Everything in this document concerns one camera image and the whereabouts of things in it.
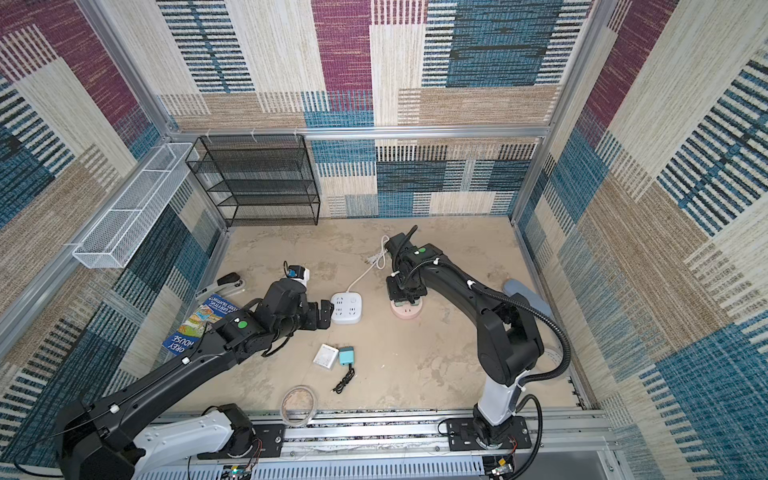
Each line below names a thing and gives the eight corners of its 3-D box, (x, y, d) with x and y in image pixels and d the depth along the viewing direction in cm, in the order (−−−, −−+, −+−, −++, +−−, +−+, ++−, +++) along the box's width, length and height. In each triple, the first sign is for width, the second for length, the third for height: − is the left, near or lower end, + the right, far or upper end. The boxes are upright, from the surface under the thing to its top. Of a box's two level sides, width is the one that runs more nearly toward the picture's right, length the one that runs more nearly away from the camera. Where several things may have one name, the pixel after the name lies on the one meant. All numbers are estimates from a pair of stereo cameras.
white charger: (313, 363, 86) (312, 360, 85) (323, 345, 90) (322, 342, 88) (331, 370, 85) (330, 368, 83) (340, 352, 88) (339, 349, 87)
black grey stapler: (203, 306, 99) (196, 299, 96) (200, 295, 102) (193, 288, 98) (246, 287, 104) (241, 280, 100) (242, 277, 107) (237, 270, 103)
